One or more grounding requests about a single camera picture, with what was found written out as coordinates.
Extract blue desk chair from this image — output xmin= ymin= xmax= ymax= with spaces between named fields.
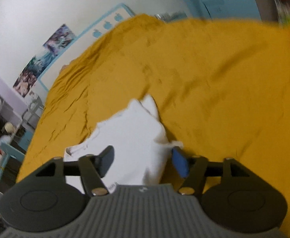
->
xmin=0 ymin=143 xmax=25 ymax=180

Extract wall posters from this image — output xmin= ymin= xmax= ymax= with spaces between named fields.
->
xmin=13 ymin=24 xmax=76 ymax=97

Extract white metal trolley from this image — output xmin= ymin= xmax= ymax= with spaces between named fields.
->
xmin=22 ymin=92 xmax=44 ymax=129

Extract desk with shelves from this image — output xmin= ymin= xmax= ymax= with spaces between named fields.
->
xmin=0 ymin=84 xmax=36 ymax=179

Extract white Nevada sweatshirt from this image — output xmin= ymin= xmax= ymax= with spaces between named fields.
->
xmin=64 ymin=95 xmax=183 ymax=193

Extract white blue apple headboard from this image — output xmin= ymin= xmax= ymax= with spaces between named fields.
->
xmin=33 ymin=3 xmax=135 ymax=93

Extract mustard yellow bed cover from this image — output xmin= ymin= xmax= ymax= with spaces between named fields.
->
xmin=17 ymin=14 xmax=290 ymax=237

